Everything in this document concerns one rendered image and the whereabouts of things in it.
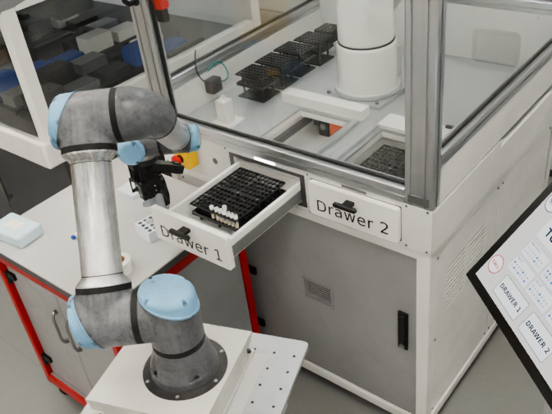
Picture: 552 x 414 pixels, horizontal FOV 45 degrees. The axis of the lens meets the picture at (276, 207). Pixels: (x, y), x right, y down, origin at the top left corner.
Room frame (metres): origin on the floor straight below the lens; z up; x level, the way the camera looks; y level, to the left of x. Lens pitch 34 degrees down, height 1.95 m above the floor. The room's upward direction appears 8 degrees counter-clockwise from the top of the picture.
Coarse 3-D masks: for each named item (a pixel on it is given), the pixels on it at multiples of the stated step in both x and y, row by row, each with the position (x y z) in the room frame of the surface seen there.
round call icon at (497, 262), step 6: (498, 252) 1.06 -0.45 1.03; (492, 258) 1.06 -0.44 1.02; (498, 258) 1.05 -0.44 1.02; (486, 264) 1.06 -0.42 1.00; (492, 264) 1.05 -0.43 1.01; (498, 264) 1.04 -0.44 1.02; (504, 264) 1.02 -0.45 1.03; (492, 270) 1.04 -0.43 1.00; (498, 270) 1.03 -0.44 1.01; (492, 276) 1.03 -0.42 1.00
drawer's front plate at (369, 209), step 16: (320, 192) 1.56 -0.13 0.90; (336, 192) 1.52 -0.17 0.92; (352, 192) 1.50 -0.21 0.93; (320, 208) 1.56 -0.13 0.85; (336, 208) 1.53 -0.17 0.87; (368, 208) 1.45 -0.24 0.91; (384, 208) 1.42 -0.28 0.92; (352, 224) 1.49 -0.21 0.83; (384, 224) 1.42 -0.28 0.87; (400, 224) 1.41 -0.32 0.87
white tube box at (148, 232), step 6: (150, 216) 1.72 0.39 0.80; (138, 222) 1.69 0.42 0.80; (144, 222) 1.69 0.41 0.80; (150, 222) 1.68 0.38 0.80; (138, 228) 1.67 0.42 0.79; (144, 228) 1.65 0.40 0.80; (150, 228) 1.65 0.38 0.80; (138, 234) 1.68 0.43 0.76; (144, 234) 1.64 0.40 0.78; (150, 234) 1.63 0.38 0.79; (156, 234) 1.64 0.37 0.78; (150, 240) 1.62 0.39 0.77; (156, 240) 1.63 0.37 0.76
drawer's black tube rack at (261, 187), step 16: (240, 176) 1.71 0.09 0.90; (256, 176) 1.70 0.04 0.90; (208, 192) 1.65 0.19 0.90; (224, 192) 1.63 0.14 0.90; (240, 192) 1.62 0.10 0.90; (256, 192) 1.61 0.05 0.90; (272, 192) 1.60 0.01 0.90; (240, 208) 1.54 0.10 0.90; (256, 208) 1.57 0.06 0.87; (224, 224) 1.52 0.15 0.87; (240, 224) 1.51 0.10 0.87
